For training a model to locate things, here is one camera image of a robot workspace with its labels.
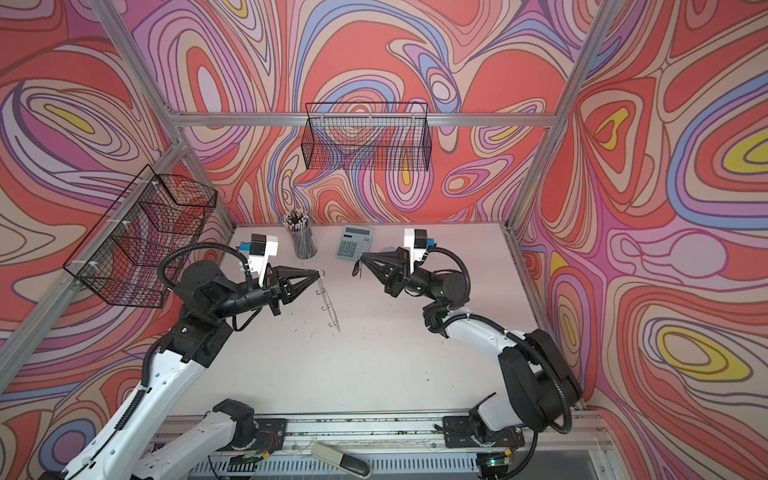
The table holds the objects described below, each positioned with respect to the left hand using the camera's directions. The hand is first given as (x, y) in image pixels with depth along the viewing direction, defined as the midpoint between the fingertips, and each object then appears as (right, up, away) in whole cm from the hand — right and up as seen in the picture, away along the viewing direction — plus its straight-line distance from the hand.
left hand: (318, 281), depth 58 cm
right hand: (+8, +3, +5) cm, 10 cm away
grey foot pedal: (+5, -41, +7) cm, 42 cm away
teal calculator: (+1, +10, +53) cm, 54 cm away
